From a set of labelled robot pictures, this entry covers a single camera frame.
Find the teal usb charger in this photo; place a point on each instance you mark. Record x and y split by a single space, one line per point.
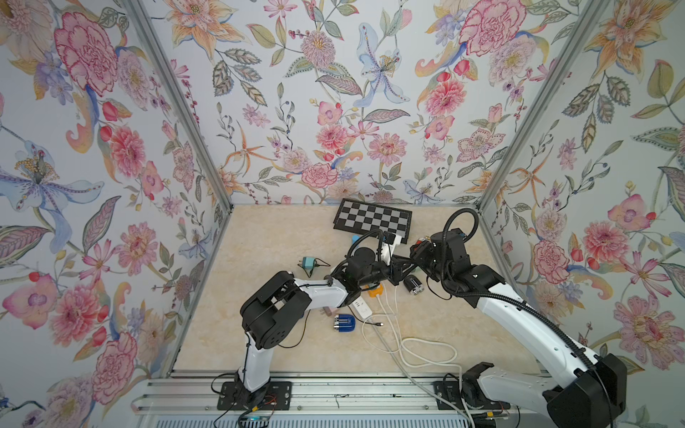
308 264

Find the black silver chessboard box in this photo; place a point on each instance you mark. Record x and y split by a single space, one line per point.
359 218

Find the white power strip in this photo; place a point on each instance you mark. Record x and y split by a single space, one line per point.
362 308

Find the aluminium frame post left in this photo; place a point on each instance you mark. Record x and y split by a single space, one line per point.
142 22

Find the orange power strip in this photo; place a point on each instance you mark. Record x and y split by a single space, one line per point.
376 291

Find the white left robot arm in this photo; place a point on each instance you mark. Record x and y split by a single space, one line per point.
270 315

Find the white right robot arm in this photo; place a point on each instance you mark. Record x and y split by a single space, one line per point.
581 389

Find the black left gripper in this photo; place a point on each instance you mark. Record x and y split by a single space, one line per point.
392 269

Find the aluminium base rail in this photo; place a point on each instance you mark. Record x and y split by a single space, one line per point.
191 399

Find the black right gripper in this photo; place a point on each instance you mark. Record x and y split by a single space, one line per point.
420 256

